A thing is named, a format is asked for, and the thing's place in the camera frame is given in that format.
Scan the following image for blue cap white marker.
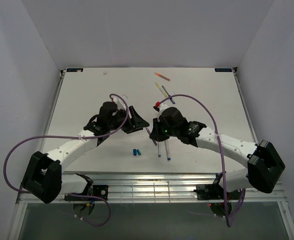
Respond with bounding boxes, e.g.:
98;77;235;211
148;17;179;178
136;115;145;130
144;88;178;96
164;140;171;161

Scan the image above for left blue corner label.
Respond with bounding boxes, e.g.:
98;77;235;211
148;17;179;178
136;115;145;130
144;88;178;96
66;68;84;73

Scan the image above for green acrylic marker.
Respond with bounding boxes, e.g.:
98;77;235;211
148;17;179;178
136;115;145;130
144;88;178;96
157;142;162;158

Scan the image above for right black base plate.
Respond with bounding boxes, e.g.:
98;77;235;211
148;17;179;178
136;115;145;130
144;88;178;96
193;184;241;201

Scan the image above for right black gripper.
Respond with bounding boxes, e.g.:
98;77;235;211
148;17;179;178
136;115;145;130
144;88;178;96
150;116;179;142

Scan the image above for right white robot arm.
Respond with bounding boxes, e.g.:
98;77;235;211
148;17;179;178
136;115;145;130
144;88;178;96
149;104;286;199

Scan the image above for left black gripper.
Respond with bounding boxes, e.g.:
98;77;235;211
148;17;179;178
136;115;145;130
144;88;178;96
108;105;150;134

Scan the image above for orange highlighter pen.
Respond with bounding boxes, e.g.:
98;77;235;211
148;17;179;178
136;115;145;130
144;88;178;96
154;72;171;82

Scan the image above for blue ballpoint pen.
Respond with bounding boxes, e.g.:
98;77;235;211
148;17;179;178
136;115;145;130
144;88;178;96
161;85;176;104

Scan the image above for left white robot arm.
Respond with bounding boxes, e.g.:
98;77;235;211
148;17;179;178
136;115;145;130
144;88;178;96
22;100;149;204

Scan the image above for yellow slim pen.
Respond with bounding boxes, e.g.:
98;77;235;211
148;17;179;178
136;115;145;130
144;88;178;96
155;82;168;98

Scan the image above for blue corner label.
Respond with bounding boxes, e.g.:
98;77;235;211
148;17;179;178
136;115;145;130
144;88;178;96
66;68;84;73
214;68;233;73

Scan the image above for right blue corner label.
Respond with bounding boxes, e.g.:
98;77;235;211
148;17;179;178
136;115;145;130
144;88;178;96
214;68;233;73

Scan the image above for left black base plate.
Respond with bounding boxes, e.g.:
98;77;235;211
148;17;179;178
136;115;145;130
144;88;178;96
64;184;109;201

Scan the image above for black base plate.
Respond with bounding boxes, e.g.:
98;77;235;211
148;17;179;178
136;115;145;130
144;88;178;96
64;184;109;201
193;184;241;201

